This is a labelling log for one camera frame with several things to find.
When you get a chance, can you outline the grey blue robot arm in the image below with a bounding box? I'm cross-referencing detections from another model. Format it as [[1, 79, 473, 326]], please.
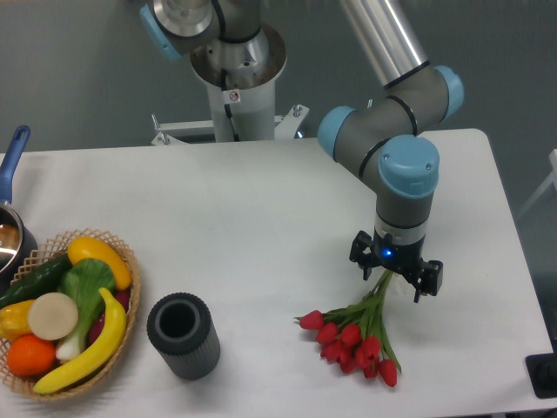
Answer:
[[140, 1, 464, 296]]

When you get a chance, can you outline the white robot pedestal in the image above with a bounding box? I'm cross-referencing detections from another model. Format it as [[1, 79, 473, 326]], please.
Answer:
[[152, 23, 310, 145]]

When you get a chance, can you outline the beige round disc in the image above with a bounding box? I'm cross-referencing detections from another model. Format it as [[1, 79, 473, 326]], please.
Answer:
[[28, 293, 78, 340]]

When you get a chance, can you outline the yellow bell pepper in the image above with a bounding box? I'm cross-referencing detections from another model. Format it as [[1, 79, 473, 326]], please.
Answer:
[[0, 300, 35, 341]]

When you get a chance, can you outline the black device at edge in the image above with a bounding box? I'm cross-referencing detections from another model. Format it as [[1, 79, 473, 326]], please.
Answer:
[[525, 353, 557, 399]]

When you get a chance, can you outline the blue handled saucepan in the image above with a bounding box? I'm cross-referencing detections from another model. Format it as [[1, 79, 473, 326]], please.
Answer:
[[1, 125, 37, 294]]

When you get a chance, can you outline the dark red vegetable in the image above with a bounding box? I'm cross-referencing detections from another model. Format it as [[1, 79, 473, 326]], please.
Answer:
[[87, 288, 131, 347]]

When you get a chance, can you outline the red tulip bouquet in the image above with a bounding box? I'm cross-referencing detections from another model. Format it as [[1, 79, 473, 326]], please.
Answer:
[[295, 270, 401, 388]]

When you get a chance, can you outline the green cucumber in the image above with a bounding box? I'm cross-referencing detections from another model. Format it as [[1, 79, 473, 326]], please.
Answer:
[[1, 253, 72, 308]]

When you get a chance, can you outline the dark grey ribbed vase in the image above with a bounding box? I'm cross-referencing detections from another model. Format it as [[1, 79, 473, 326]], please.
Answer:
[[146, 293, 221, 381]]

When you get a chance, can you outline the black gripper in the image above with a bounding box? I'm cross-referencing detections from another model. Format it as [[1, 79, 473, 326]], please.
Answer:
[[349, 231, 443, 303]]

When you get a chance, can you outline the white frame at right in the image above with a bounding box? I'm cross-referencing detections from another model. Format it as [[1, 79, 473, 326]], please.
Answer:
[[517, 149, 557, 219]]

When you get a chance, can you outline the green bok choy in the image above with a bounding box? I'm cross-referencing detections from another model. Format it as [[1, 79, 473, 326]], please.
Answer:
[[56, 258, 116, 363]]

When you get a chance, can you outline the orange fruit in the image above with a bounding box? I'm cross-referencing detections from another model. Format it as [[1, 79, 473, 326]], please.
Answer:
[[6, 334, 56, 377]]

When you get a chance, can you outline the woven wicker basket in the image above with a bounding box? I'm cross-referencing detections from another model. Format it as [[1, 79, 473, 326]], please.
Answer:
[[1, 228, 141, 401]]

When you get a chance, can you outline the yellow banana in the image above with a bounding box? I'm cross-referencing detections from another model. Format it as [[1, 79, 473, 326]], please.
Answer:
[[33, 287, 127, 395]]

